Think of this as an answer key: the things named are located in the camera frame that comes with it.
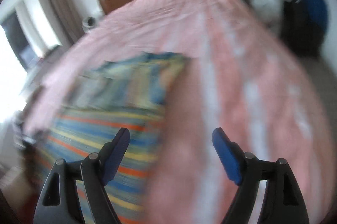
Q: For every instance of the window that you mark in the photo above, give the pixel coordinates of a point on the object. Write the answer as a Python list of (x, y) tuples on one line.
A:
[(23, 47)]

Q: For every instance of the blue fluffy garment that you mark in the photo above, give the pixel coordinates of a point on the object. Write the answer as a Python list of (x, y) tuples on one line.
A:
[(318, 13)]

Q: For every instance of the striped knit sweater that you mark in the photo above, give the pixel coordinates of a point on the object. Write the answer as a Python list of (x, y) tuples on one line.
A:
[(127, 94)]

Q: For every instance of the black hanging garment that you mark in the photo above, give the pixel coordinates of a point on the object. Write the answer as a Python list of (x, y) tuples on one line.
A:
[(298, 32)]

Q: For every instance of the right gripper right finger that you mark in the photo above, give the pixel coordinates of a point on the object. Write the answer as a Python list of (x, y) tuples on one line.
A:
[(282, 201)]

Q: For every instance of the brown curtain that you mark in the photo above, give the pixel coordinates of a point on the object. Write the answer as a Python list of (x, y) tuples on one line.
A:
[(69, 19)]

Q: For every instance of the pink striped bed sheet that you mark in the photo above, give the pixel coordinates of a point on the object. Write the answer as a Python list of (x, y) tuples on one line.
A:
[(239, 77)]

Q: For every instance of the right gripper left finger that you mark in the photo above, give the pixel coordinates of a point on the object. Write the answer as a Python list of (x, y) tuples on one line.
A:
[(59, 199)]

